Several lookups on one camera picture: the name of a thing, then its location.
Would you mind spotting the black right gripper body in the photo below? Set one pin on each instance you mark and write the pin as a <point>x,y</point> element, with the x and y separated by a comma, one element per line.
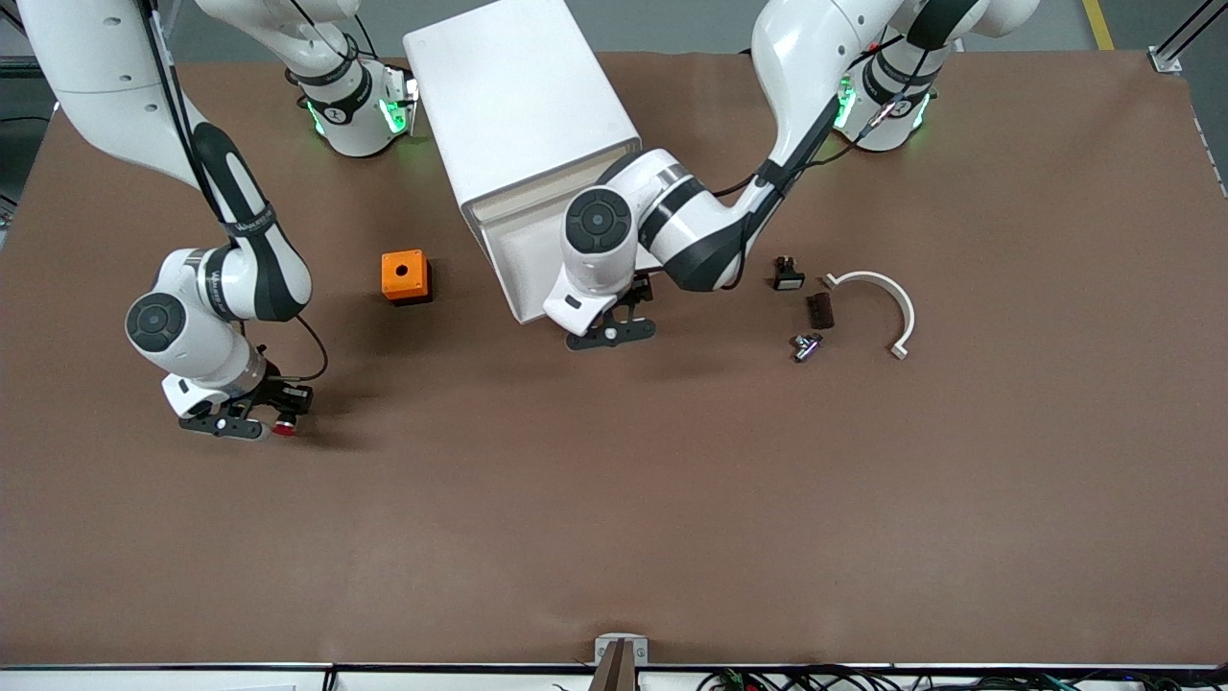
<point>271,393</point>

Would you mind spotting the red push button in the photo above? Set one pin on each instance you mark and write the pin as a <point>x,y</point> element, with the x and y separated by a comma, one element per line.
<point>285,428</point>

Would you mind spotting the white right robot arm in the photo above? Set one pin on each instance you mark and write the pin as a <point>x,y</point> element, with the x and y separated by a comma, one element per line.
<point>106,77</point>

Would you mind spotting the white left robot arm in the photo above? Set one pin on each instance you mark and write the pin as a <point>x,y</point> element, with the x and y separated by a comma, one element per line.
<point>815,58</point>

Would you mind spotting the black square white push button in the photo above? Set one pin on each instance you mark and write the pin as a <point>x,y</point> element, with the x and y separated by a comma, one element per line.
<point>789,280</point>

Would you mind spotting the orange box with hole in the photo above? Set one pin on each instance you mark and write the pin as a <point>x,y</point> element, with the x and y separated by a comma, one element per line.
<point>391,264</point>

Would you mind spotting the brown ribbed block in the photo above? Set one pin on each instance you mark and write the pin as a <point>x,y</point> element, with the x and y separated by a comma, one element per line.
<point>822,311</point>

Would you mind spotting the white table edge rail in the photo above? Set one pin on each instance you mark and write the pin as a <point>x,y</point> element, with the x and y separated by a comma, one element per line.
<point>144,679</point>

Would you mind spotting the grey metal table bracket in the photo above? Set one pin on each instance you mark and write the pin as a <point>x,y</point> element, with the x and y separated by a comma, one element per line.
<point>604,645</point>

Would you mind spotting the brown mounting post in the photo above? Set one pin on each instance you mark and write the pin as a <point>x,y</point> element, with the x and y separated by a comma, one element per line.
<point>616,672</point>

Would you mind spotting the aluminium frame profile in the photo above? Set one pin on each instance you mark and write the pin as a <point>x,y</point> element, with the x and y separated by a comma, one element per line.
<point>19,67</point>

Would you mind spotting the aluminium profile with corner bracket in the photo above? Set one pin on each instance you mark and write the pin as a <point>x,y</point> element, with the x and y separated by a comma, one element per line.
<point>1166,60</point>

